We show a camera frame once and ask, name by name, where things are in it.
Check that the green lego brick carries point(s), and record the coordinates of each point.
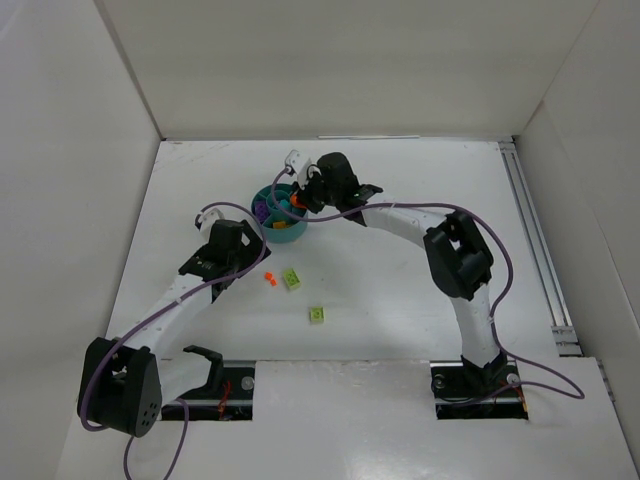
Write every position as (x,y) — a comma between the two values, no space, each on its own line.
(291,279)
(317,315)

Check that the green lego brick right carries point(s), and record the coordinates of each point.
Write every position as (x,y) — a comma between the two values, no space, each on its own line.
(317,315)

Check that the aluminium rail right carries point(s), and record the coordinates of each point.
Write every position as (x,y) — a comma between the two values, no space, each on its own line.
(565,337)

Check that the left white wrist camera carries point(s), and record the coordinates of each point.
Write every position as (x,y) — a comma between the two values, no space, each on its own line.
(205,220)

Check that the long purple lego brick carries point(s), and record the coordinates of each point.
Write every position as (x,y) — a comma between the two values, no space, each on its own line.
(261,211)

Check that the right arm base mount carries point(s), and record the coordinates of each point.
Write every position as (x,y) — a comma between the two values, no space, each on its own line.
(457,399)

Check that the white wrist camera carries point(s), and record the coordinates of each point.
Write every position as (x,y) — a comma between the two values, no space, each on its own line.
(205,220)
(299,165)

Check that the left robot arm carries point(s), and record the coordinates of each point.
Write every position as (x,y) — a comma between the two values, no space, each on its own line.
(127,380)

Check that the teal round divided container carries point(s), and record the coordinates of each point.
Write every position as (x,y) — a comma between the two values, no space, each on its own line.
(296,229)

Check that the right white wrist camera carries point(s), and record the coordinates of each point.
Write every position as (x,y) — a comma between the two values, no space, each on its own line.
(299,165)

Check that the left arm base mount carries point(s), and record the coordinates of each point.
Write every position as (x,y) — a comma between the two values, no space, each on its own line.
(220,395)

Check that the small orange lego piece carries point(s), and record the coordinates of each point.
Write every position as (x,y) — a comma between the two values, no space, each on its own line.
(270,277)

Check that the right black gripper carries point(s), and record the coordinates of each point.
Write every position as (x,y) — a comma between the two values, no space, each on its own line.
(310,192)

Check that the orange round lego piece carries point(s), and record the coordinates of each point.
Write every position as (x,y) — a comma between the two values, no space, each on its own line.
(295,202)

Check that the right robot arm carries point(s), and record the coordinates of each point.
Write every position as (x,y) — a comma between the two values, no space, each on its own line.
(459,259)

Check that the green lego brick left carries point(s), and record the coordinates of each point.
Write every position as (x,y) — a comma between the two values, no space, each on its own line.
(291,279)

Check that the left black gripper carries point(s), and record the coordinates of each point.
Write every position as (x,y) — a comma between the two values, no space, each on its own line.
(255,245)

